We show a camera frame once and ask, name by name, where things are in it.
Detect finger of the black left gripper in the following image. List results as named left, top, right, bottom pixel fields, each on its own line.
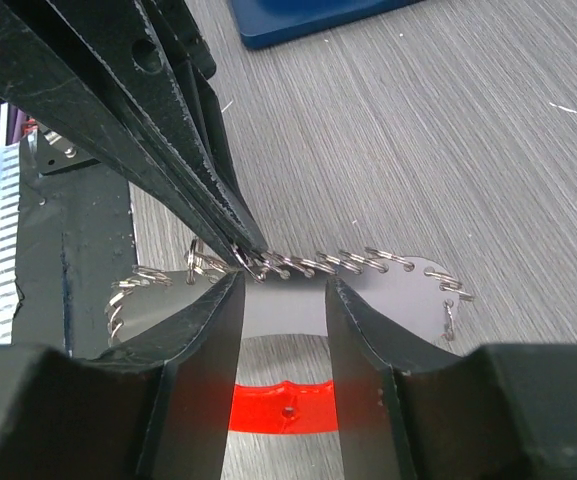
left=0, top=1, right=241, bottom=267
left=50, top=1, right=267, bottom=253

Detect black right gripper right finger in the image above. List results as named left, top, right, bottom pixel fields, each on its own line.
left=325, top=278, right=577, bottom=479

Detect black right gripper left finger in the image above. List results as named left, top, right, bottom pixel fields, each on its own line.
left=0, top=274, right=245, bottom=479

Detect red plastic handle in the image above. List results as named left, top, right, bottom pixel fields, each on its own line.
left=229, top=380, right=338, bottom=435

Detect blue tray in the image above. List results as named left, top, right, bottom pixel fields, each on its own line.
left=228, top=0, right=416, bottom=50

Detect white slotted cable duct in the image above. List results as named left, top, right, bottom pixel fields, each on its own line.
left=0, top=143, right=20, bottom=344

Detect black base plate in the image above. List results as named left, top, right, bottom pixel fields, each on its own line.
left=12, top=132, right=137, bottom=358

